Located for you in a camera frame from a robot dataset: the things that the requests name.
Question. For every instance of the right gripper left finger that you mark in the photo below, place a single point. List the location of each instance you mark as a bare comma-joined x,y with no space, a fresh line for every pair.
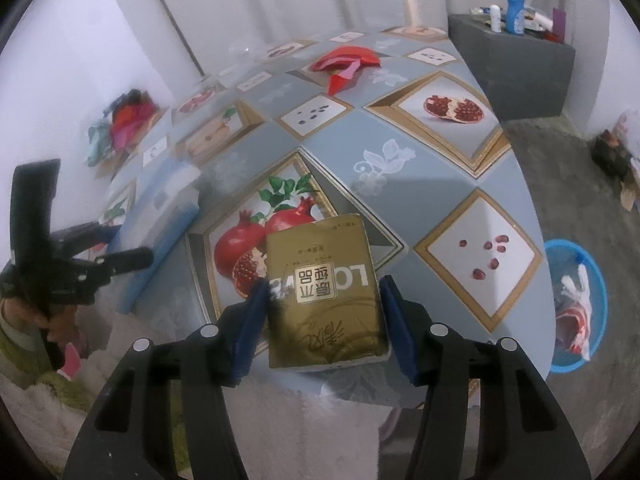
128,432

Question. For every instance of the blue white paper package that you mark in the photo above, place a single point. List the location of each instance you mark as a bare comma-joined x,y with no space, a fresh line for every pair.
159,218

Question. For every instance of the gold tissue pack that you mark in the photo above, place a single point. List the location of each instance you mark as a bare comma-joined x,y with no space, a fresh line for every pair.
325,309

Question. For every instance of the trash in basin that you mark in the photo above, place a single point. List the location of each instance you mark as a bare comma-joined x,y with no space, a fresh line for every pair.
573,321

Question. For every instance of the blue plastic trash basin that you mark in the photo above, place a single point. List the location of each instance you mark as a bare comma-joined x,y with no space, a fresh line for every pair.
563,258

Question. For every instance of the floor trash pile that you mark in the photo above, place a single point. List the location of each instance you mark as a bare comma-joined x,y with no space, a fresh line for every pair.
616,153

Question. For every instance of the person left hand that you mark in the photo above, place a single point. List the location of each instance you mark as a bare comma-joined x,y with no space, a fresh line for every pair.
60,326

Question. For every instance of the red clothes pile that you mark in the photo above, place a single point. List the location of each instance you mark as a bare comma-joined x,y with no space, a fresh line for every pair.
122,120

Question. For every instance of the fruit pattern tablecloth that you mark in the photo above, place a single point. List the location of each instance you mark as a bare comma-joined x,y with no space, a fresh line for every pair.
413,147

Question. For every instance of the dark grey cabinet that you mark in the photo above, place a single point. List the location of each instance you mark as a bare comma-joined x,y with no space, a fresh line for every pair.
523,76

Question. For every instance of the red plastic bag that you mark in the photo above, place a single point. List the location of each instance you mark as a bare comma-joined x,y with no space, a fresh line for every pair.
342,64

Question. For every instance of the white bottle on cabinet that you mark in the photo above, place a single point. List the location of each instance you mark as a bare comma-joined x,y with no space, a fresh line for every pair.
495,18

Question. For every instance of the purple cup on cabinet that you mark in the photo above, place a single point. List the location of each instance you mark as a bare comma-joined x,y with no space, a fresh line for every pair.
558,30

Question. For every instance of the blue bottle on cabinet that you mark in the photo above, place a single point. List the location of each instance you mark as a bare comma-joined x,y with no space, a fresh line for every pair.
515,17

